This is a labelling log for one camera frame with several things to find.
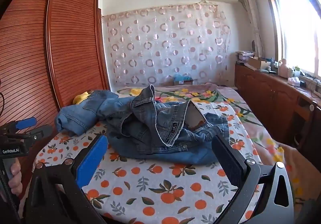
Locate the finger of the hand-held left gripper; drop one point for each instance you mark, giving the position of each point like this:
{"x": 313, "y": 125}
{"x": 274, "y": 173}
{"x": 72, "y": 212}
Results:
{"x": 26, "y": 123}
{"x": 40, "y": 131}

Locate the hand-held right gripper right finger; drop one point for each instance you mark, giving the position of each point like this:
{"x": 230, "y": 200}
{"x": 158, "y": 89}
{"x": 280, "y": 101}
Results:
{"x": 228, "y": 161}

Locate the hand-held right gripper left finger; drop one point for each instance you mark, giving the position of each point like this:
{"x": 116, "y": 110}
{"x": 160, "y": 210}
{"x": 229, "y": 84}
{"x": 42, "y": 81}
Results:
{"x": 91, "y": 161}

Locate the dark blue jeans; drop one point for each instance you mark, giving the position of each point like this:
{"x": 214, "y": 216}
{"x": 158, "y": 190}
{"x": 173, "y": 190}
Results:
{"x": 150, "y": 118}

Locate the person's left hand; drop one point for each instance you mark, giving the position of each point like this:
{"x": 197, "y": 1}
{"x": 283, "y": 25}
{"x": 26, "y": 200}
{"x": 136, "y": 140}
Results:
{"x": 15, "y": 173}

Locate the yellow plush toy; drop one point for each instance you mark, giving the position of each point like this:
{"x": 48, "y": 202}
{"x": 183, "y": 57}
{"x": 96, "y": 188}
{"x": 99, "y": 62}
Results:
{"x": 81, "y": 98}

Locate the orange-print bed sheet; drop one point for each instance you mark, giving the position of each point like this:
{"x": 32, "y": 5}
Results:
{"x": 150, "y": 189}

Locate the floral blanket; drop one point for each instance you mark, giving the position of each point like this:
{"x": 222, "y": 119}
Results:
{"x": 225, "y": 96}

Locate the wooden sideboard cabinet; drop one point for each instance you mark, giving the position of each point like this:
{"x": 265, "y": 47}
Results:
{"x": 270, "y": 93}

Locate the small cardboard box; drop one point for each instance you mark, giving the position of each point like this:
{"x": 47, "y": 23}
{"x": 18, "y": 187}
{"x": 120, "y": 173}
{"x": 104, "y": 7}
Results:
{"x": 184, "y": 82}

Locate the wooden louvred wardrobe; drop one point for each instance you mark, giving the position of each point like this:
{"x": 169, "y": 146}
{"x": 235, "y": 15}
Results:
{"x": 75, "y": 38}

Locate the small white round knob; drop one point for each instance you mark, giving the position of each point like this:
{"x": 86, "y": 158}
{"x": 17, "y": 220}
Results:
{"x": 311, "y": 108}

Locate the open cardboard box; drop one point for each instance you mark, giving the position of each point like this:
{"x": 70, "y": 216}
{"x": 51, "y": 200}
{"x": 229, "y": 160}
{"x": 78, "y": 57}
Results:
{"x": 258, "y": 63}

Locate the white tissue box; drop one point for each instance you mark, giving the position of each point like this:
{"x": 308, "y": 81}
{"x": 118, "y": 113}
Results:
{"x": 294, "y": 81}

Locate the stack of papers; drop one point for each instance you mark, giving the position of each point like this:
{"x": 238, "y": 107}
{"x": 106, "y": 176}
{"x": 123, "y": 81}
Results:
{"x": 243, "y": 56}

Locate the pale pink bottle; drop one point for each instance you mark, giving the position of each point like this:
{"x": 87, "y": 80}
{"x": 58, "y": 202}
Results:
{"x": 283, "y": 68}

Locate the green-capped bottle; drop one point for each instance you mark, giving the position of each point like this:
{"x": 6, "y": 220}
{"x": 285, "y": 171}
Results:
{"x": 297, "y": 71}

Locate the dark ornament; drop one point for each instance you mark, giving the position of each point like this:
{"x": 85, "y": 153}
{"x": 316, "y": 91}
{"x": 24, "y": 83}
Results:
{"x": 253, "y": 46}

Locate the beige window curtain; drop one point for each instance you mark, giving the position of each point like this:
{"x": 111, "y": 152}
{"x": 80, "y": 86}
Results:
{"x": 250, "y": 13}

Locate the window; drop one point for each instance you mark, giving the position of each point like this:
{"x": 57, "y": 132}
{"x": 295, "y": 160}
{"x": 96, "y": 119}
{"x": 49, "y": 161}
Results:
{"x": 296, "y": 26}

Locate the circle-patterned wall curtain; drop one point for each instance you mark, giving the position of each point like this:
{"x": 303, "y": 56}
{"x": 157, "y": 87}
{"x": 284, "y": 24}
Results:
{"x": 163, "y": 43}

